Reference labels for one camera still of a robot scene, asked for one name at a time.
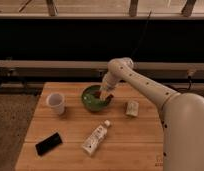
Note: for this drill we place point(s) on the white paper cup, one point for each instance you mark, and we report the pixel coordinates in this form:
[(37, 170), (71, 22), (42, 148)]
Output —
[(56, 102)]

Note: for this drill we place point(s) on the small white packet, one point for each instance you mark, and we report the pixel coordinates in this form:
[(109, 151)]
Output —
[(132, 108)]

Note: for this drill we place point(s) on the white plastic bottle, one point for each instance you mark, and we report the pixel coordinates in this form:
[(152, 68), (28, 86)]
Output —
[(91, 144)]

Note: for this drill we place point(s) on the wooden table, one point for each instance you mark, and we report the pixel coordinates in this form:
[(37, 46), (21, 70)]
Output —
[(64, 136)]

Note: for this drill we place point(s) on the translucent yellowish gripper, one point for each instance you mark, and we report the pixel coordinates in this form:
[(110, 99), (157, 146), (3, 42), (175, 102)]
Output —
[(104, 94)]

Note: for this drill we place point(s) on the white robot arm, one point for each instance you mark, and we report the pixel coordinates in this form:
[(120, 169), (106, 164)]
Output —
[(181, 115)]

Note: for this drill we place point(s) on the black smartphone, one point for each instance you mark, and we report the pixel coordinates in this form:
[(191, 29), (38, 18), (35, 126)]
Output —
[(48, 144)]

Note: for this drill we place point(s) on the green ceramic bowl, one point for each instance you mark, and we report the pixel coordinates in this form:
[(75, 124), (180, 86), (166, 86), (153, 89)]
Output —
[(90, 99)]

